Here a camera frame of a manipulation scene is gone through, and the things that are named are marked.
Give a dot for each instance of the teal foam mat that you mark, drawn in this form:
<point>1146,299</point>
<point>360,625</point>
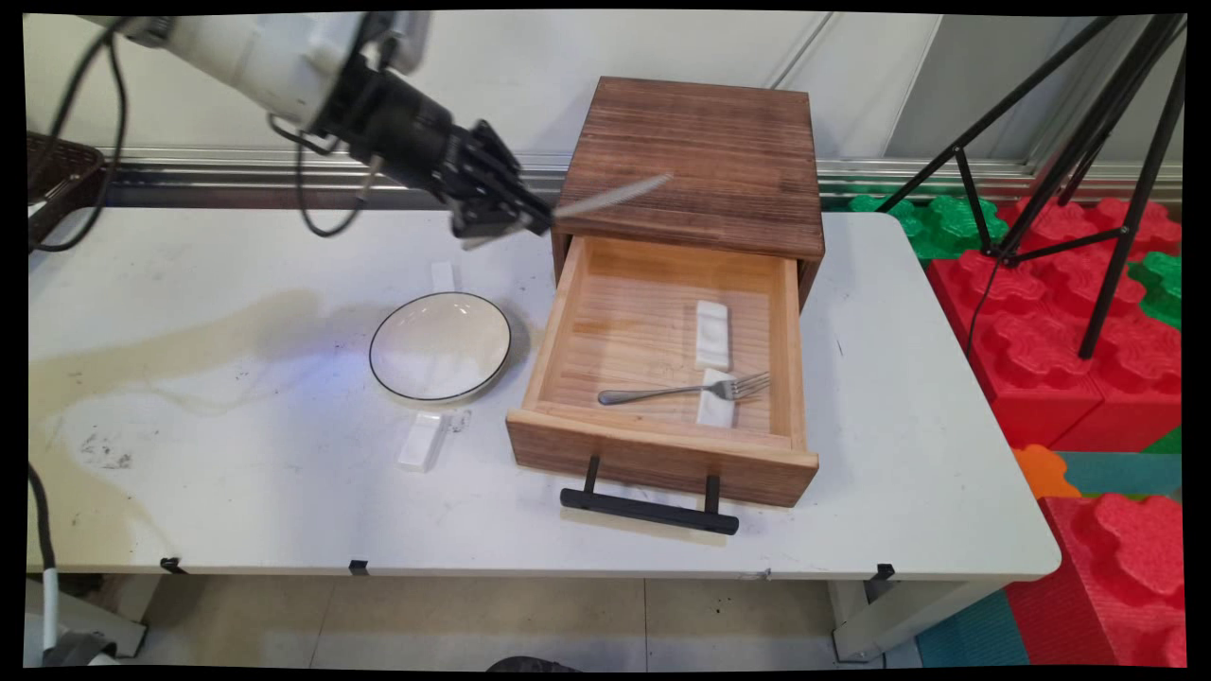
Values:
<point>974,634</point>
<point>1126,473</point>

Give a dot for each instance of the small clear plastic piece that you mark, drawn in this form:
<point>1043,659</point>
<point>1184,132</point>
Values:
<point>459,420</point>

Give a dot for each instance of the silver fork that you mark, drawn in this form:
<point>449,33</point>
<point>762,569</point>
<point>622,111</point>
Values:
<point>662,391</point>

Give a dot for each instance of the orange foam piece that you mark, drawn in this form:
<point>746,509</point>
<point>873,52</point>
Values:
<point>1041,471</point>

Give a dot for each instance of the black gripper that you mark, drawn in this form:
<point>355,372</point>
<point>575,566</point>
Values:
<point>397,128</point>

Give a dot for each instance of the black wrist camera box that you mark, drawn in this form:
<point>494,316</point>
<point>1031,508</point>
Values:
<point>402,38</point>

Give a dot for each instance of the black tripod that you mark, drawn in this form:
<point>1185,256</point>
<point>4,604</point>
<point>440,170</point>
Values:
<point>1111,284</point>

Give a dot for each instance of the light wooden drawer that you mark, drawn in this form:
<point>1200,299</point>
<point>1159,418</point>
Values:
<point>662,454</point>

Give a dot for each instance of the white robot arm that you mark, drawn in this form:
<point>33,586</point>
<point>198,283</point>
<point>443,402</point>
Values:
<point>246,57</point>

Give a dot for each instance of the silver table knife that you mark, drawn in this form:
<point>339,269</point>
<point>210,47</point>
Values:
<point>615,194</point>

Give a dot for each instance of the white plate with black rim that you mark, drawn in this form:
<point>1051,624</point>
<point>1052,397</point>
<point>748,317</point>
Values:
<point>440,345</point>

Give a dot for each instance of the white ceramic cutlery rest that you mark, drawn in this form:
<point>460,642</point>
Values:
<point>716,413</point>
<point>711,331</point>
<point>443,276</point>
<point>421,445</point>

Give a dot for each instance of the large red foam block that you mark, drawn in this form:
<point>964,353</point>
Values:
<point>1031,340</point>

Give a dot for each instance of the green foam block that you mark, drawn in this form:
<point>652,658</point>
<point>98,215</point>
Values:
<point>1164,284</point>
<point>946,222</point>

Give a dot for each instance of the dark brown wooden cabinet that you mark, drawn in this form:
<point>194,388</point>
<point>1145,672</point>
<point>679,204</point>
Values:
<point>700,132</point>

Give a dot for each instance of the white table leg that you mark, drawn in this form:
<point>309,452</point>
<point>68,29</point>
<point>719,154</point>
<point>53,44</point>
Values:
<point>123,605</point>
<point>899,619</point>

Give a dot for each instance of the aluminium wall rail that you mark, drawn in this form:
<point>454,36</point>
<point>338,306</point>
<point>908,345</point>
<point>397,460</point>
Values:
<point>851,175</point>

